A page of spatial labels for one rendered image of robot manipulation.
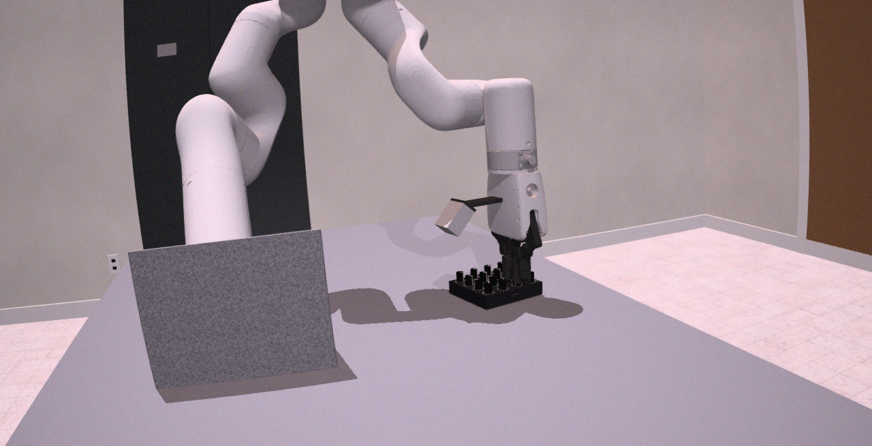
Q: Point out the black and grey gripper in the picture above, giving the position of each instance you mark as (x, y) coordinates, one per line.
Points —
(517, 219)

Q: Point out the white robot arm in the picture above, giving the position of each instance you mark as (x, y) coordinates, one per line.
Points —
(215, 200)

